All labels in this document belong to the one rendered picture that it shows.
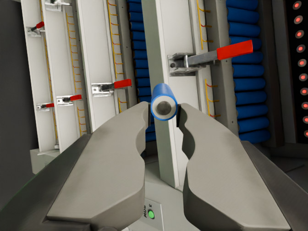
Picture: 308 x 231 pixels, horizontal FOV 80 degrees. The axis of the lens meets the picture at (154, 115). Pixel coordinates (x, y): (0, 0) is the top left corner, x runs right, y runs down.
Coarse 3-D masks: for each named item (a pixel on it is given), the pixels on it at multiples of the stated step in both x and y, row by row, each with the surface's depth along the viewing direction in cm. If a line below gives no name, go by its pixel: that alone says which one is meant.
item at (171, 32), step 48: (144, 0) 26; (192, 0) 25; (240, 0) 27; (288, 0) 27; (192, 48) 26; (240, 48) 19; (288, 48) 28; (192, 96) 25; (240, 96) 26; (288, 96) 28
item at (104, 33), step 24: (96, 0) 39; (120, 0) 38; (96, 24) 38; (120, 24) 38; (96, 48) 38; (120, 48) 40; (144, 48) 41; (96, 72) 38; (120, 72) 40; (144, 72) 40; (96, 96) 38; (120, 96) 40; (144, 96) 42; (96, 120) 38
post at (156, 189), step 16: (32, 160) 74; (48, 160) 60; (288, 160) 30; (304, 160) 29; (304, 176) 24; (160, 192) 26; (176, 192) 24; (176, 208) 24; (144, 224) 29; (176, 224) 24
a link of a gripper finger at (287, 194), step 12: (252, 144) 8; (252, 156) 7; (264, 156) 7; (264, 168) 7; (276, 168) 7; (264, 180) 6; (276, 180) 6; (288, 180) 6; (276, 192) 6; (288, 192) 6; (300, 192) 6; (288, 204) 6; (300, 204) 6; (288, 216) 5; (300, 216) 5; (300, 228) 5
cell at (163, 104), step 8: (160, 88) 14; (168, 88) 15; (152, 96) 13; (160, 96) 12; (168, 96) 12; (152, 104) 12; (160, 104) 12; (168, 104) 12; (176, 104) 12; (152, 112) 12; (160, 112) 12; (168, 112) 12; (176, 112) 12; (160, 120) 12; (168, 120) 12
